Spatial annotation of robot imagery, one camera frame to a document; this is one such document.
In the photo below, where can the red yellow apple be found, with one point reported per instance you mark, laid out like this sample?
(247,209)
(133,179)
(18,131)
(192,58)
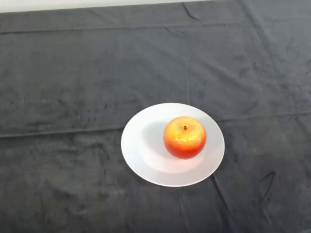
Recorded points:
(184,140)

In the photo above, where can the white round plate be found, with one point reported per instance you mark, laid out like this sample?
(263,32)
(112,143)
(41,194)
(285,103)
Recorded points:
(145,155)

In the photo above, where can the black cloth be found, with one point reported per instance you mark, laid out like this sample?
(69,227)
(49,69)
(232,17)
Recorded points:
(155,60)

